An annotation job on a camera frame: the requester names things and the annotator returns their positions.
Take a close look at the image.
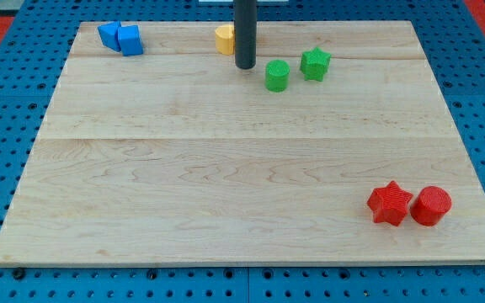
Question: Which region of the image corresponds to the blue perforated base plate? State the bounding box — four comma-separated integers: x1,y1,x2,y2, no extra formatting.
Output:
0,1,485,302

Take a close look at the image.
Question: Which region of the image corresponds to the green cylinder block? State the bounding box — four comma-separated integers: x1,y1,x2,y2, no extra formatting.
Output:
265,60,290,93

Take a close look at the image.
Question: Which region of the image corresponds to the red cylinder block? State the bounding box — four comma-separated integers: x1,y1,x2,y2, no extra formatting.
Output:
410,186,452,226

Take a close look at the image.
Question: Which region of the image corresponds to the red star block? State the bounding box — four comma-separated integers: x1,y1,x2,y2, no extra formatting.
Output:
366,180,413,226

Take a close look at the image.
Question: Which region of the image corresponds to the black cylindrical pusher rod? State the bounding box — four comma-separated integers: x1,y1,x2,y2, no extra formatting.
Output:
233,0,257,70

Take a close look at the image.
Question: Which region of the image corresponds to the yellow block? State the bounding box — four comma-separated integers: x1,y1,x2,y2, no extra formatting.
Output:
215,24,235,56

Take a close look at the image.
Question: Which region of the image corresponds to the blue cube block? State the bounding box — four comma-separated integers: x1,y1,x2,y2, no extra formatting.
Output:
117,25,143,56

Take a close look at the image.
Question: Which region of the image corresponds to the green star block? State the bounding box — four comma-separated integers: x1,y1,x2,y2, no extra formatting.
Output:
300,47,332,82

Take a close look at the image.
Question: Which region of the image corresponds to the light wooden board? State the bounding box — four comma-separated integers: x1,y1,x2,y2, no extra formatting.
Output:
0,21,485,268

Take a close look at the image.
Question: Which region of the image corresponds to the blue triangular block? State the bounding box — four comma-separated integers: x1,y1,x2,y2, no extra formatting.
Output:
97,21,121,52

